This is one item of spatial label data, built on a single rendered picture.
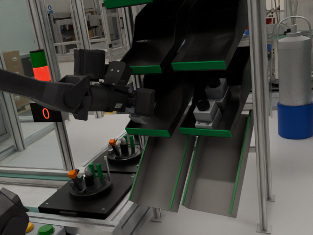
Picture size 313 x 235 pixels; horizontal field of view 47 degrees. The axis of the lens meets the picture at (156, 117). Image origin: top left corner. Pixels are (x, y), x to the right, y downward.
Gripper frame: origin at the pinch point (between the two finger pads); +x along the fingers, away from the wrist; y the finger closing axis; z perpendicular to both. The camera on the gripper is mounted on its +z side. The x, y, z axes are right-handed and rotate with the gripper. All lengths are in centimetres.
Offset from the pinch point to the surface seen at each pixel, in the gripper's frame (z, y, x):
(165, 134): -7.8, -7.3, 3.9
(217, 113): -1.4, -17.7, 9.8
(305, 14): 170, 163, 694
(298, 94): 5, -13, 92
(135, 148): -21, 30, 38
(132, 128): -7.7, 2.2, 2.4
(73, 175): -24.3, 21.9, 0.8
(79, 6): 46, 116, 76
